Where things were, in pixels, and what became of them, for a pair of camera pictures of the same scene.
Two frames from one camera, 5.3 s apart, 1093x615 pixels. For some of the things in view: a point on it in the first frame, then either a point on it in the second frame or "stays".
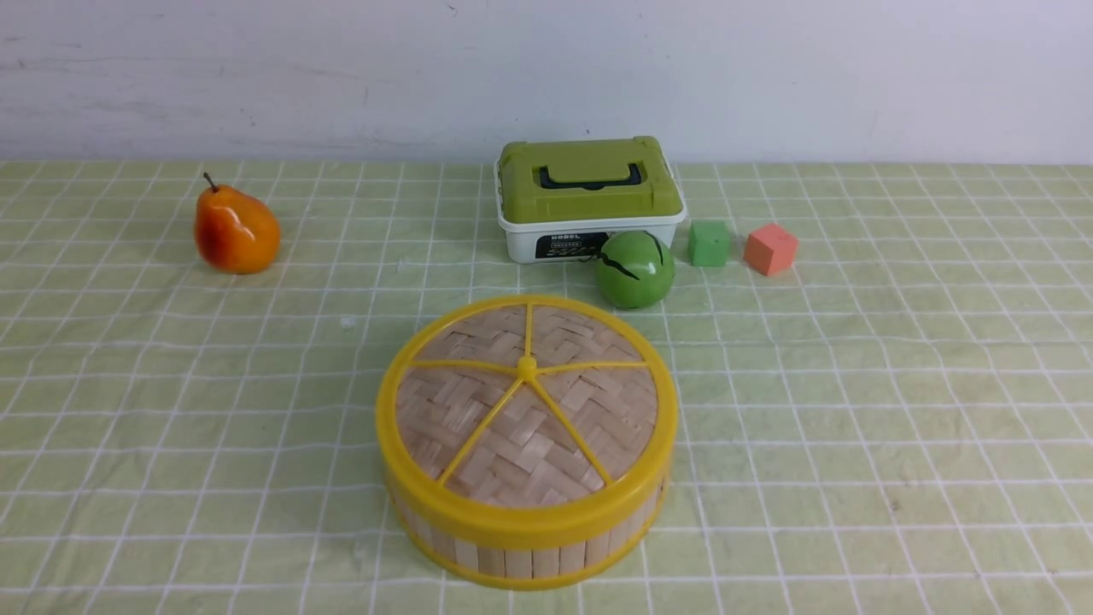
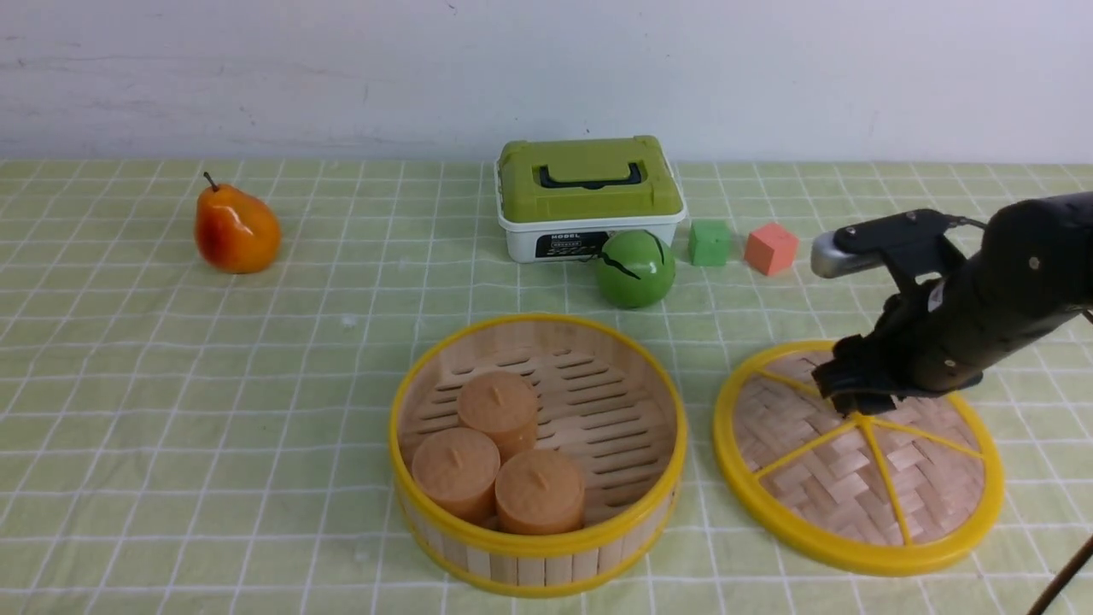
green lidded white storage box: x=559 y=202 stays
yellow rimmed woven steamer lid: x=528 y=420 → x=890 y=490
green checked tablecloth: x=901 y=422 stays
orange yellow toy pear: x=234 y=231 stays
